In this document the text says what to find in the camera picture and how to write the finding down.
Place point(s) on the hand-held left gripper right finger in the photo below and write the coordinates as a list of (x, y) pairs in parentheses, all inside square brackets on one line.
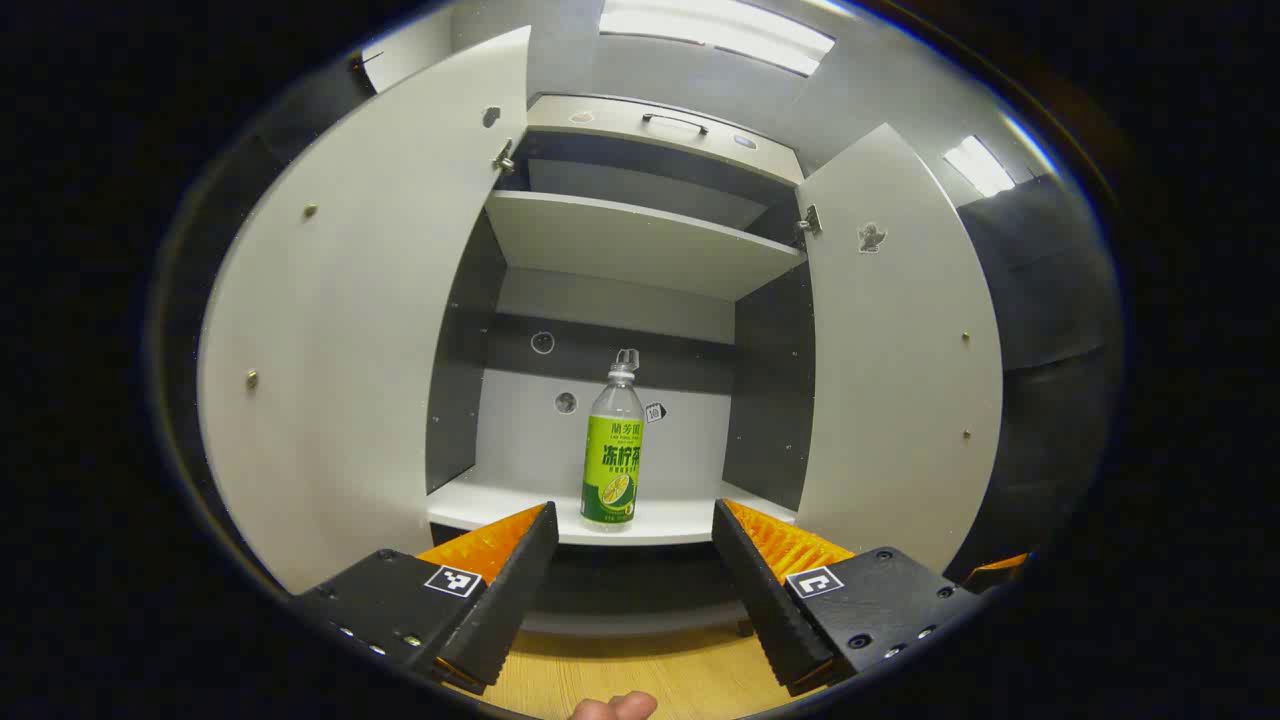
[(775, 600)]

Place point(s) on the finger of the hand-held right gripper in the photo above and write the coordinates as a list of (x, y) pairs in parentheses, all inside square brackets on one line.
[(1000, 568)]

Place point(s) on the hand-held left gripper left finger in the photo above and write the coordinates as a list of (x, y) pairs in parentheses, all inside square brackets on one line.
[(500, 600)]

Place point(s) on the green label bottle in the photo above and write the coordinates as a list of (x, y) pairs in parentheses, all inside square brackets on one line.
[(612, 470)]

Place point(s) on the white cabinet door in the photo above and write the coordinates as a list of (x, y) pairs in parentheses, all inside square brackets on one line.
[(900, 400), (380, 350)]

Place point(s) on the white cabinet shelf board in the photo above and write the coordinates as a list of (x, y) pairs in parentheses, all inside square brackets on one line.
[(640, 245)]

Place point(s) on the metal door hinge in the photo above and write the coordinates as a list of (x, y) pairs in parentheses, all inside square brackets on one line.
[(505, 158), (810, 220)]

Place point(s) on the white cabinet drawer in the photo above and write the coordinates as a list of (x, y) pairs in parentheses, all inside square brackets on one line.
[(600, 135)]

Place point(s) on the black backdrop cloth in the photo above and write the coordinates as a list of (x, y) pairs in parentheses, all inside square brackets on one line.
[(1050, 300)]

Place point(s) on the small ceiling light panel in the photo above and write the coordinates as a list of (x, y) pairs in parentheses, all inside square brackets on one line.
[(980, 165)]

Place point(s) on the large ceiling light panel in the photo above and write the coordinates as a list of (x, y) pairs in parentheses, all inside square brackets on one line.
[(715, 35)]

